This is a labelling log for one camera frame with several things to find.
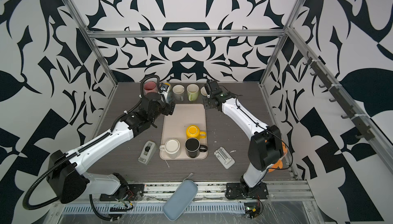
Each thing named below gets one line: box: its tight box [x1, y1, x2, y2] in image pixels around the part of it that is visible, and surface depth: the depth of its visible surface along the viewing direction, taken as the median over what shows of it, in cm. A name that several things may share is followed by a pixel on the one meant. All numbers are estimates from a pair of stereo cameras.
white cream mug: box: [159, 138, 181, 160], surface depth 83 cm
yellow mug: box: [185, 124, 207, 141], surface depth 86 cm
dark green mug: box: [200, 85, 209, 97], surface depth 89 cm
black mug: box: [184, 137, 208, 159], surface depth 83 cm
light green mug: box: [186, 83, 200, 102], surface depth 107 cm
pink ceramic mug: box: [142, 80, 159, 96], surface depth 105 cm
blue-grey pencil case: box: [162, 172, 199, 222], surface depth 71 cm
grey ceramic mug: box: [172, 84, 185, 102], surface depth 104 cm
